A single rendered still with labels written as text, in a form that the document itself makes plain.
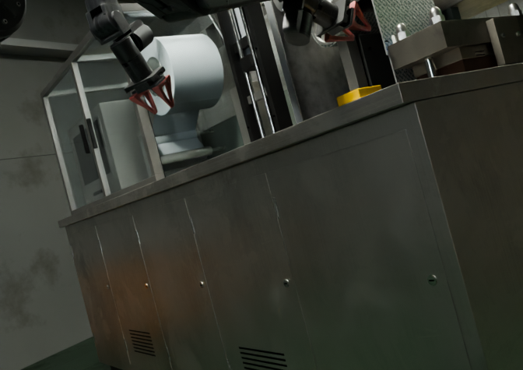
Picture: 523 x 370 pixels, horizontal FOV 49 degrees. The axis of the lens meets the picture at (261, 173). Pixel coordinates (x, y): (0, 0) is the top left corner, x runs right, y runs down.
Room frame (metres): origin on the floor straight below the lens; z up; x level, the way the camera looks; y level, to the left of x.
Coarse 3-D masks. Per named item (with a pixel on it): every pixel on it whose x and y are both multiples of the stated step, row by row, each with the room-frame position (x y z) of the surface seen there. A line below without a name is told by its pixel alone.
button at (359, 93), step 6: (354, 90) 1.18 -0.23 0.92; (360, 90) 1.17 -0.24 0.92; (366, 90) 1.18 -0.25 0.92; (372, 90) 1.19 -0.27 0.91; (342, 96) 1.21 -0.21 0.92; (348, 96) 1.19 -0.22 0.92; (354, 96) 1.18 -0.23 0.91; (360, 96) 1.17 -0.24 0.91; (342, 102) 1.21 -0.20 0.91; (348, 102) 1.20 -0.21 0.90
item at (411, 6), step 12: (372, 0) 1.43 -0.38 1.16; (384, 0) 1.45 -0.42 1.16; (396, 0) 1.48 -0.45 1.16; (408, 0) 1.50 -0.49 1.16; (420, 0) 1.53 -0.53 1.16; (432, 0) 1.56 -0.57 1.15; (384, 12) 1.45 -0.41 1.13; (396, 12) 1.47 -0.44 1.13; (408, 12) 1.50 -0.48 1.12; (420, 12) 1.52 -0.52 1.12; (384, 24) 1.44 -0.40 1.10; (396, 24) 1.46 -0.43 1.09; (408, 24) 1.49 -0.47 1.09; (420, 24) 1.52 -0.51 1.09; (384, 36) 1.43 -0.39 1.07; (384, 48) 1.43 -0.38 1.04
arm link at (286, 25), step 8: (280, 0) 1.28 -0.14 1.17; (288, 0) 1.26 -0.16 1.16; (296, 0) 1.25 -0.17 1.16; (288, 8) 1.26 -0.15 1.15; (296, 8) 1.24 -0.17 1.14; (288, 16) 1.25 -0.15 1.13; (296, 16) 1.24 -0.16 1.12; (304, 16) 1.26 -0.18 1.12; (312, 16) 1.28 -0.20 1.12; (288, 24) 1.24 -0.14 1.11; (296, 24) 1.23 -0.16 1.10; (304, 24) 1.25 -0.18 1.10; (288, 32) 1.25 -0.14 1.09; (296, 32) 1.24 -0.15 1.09; (304, 32) 1.25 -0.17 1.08; (288, 40) 1.28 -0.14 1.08; (296, 40) 1.28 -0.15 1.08; (304, 40) 1.27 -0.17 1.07
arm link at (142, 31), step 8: (112, 16) 1.35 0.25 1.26; (120, 16) 1.36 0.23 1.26; (120, 24) 1.36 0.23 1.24; (128, 24) 1.38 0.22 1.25; (136, 24) 1.44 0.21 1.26; (144, 24) 1.46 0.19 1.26; (120, 32) 1.37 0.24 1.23; (128, 32) 1.42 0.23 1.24; (136, 32) 1.43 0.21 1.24; (144, 32) 1.44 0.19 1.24; (152, 32) 1.47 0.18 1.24; (104, 40) 1.41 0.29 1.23; (144, 40) 1.44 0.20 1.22; (152, 40) 1.48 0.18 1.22; (144, 48) 1.46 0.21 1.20
